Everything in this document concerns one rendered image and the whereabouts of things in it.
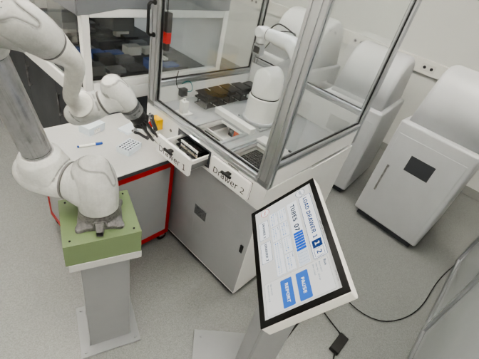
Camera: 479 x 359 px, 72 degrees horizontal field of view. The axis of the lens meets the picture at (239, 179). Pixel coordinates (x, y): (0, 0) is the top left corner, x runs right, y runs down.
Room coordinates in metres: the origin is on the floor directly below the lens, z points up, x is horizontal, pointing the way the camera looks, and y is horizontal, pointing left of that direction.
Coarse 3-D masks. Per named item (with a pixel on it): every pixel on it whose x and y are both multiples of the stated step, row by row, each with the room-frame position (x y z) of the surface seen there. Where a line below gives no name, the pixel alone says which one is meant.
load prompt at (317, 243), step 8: (304, 200) 1.01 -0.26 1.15; (304, 208) 0.97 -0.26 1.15; (312, 208) 0.95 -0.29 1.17; (304, 216) 0.93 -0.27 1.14; (312, 216) 0.92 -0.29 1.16; (312, 224) 0.88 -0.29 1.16; (312, 232) 0.85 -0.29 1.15; (320, 232) 0.83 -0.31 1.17; (312, 240) 0.81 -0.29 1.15; (320, 240) 0.80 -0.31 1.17; (312, 248) 0.78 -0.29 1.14; (320, 248) 0.77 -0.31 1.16; (320, 256) 0.74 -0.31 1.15
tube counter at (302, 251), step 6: (300, 222) 0.91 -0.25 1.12; (294, 228) 0.90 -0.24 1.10; (300, 228) 0.89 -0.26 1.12; (294, 234) 0.87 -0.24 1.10; (300, 234) 0.86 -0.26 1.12; (294, 240) 0.84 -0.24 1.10; (300, 240) 0.83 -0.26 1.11; (300, 246) 0.81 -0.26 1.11; (306, 246) 0.80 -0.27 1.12; (300, 252) 0.78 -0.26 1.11; (306, 252) 0.78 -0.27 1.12; (300, 258) 0.76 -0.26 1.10; (306, 258) 0.75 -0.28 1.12; (300, 264) 0.74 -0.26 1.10
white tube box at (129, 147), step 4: (128, 140) 1.63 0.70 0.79; (132, 140) 1.64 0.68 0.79; (136, 140) 1.64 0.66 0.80; (120, 144) 1.57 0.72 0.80; (124, 144) 1.59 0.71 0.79; (128, 144) 1.59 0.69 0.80; (132, 144) 1.60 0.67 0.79; (136, 144) 1.62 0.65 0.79; (140, 144) 1.63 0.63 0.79; (116, 148) 1.54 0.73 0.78; (120, 148) 1.53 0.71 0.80; (124, 148) 1.54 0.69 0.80; (128, 148) 1.55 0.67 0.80; (132, 148) 1.56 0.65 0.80; (136, 148) 1.59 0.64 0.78; (120, 152) 1.53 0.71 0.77; (124, 152) 1.52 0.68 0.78; (128, 152) 1.52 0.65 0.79; (132, 152) 1.55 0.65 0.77; (128, 156) 1.52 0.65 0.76
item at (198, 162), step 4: (176, 136) 1.65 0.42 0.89; (180, 136) 1.67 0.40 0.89; (184, 136) 1.69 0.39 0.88; (172, 140) 1.62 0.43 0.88; (176, 140) 1.64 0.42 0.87; (180, 148) 1.62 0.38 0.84; (184, 152) 1.59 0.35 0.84; (188, 156) 1.56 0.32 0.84; (204, 156) 1.52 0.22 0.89; (192, 160) 1.45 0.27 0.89; (196, 160) 1.46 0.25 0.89; (200, 160) 1.49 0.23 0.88; (204, 160) 1.51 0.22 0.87; (192, 164) 1.45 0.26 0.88; (196, 164) 1.46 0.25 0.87; (200, 164) 1.49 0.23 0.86; (204, 164) 1.51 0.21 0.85; (192, 168) 1.45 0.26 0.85; (196, 168) 1.47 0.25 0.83
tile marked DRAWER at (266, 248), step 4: (264, 244) 0.88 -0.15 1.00; (268, 244) 0.87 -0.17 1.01; (264, 248) 0.86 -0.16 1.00; (268, 248) 0.86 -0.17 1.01; (264, 252) 0.84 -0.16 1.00; (268, 252) 0.84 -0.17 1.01; (264, 256) 0.82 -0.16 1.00; (268, 256) 0.82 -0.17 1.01; (272, 256) 0.81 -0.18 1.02; (264, 260) 0.81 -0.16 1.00; (268, 260) 0.80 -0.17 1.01; (272, 260) 0.80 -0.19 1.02
